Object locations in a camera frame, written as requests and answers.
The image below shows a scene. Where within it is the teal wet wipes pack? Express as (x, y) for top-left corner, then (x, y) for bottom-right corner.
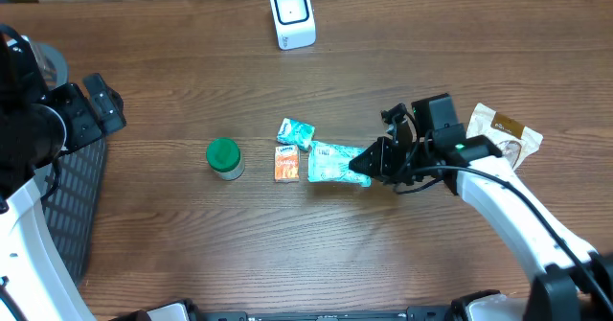
(307, 141), (372, 188)

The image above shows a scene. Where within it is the teal tissue pack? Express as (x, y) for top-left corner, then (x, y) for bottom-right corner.
(277, 118), (315, 151)

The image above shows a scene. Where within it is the orange tissue pack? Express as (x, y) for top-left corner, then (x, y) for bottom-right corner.
(274, 145), (300, 183)

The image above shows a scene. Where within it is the beige snack bag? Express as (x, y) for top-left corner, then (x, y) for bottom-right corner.
(466, 103), (543, 170)

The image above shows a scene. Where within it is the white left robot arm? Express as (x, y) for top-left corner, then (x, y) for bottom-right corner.
(1, 25), (126, 320)

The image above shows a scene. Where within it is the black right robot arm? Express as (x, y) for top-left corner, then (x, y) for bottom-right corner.
(349, 94), (612, 321)

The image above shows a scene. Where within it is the white barcode scanner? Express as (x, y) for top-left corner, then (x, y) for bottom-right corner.
(269, 0), (317, 51)

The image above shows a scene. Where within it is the green lid jar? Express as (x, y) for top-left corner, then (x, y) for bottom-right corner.
(206, 137), (245, 180)

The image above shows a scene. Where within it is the grey plastic basket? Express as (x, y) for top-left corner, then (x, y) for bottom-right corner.
(30, 42), (123, 285)

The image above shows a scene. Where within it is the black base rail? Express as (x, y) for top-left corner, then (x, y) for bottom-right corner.
(109, 299), (528, 321)

